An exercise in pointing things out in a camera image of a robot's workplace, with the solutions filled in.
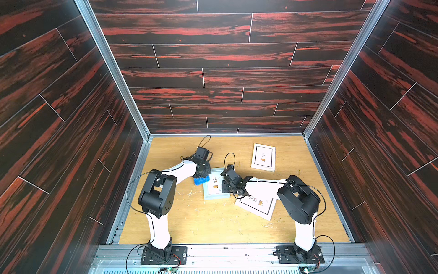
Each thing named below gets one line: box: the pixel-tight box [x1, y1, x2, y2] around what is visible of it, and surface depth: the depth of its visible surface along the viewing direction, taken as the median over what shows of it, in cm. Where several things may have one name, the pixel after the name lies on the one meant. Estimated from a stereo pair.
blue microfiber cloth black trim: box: [193, 175, 210, 186], surface depth 96 cm
